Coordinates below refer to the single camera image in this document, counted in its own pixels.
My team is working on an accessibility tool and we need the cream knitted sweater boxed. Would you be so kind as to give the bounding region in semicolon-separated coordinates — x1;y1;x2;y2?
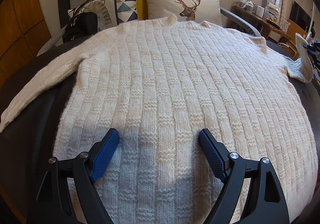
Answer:
1;15;318;223

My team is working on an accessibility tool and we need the wooden folding chair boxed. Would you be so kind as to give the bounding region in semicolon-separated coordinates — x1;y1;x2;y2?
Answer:
285;20;313;60

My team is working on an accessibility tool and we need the black television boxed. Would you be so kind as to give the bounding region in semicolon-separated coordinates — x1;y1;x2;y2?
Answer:
289;1;311;32

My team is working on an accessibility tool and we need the wooden side table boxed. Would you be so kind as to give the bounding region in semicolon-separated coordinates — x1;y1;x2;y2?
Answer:
233;6;291;43

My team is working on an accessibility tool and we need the white mug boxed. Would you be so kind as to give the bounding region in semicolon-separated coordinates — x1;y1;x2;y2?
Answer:
256;6;265;18

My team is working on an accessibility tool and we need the deer print cushion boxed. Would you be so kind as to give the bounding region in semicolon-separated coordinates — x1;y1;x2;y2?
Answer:
146;0;222;26

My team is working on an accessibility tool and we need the black handbag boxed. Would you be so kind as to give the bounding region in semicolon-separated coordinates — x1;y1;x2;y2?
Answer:
62;12;98;43

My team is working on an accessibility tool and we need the triangle pattern cushion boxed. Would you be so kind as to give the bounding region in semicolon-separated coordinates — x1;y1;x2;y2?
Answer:
68;0;138;31

